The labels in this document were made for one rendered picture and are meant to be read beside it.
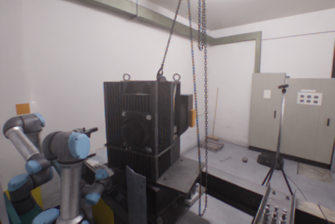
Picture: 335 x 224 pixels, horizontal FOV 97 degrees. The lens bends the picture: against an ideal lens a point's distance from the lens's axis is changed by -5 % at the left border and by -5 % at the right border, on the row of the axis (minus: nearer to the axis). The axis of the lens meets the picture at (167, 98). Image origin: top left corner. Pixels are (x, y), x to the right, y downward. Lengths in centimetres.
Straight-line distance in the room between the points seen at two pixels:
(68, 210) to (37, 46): 155
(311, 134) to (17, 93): 431
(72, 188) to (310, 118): 369
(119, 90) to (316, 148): 358
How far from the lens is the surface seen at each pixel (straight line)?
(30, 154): 120
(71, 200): 94
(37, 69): 201
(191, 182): 127
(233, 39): 422
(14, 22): 200
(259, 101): 385
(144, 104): 111
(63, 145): 84
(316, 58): 401
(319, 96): 378
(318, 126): 386
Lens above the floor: 163
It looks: 7 degrees down
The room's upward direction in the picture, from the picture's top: straight up
